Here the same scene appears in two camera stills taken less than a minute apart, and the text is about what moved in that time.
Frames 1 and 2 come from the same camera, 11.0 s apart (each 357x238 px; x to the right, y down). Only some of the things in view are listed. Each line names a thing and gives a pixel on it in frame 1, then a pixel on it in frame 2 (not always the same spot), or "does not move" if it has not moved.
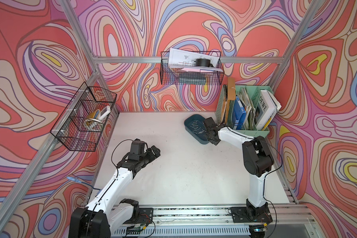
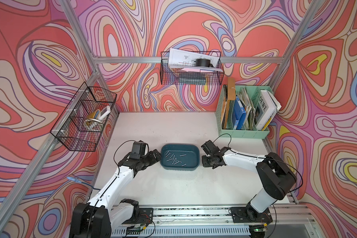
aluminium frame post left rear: x=74 y=17 does not move
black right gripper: x=215 y=142 -> x=205 y=163
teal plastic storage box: x=194 y=126 -> x=183 y=157
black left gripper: x=151 y=156 does not move
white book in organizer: x=266 y=107 does not move
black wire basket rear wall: x=191 y=68 does not move
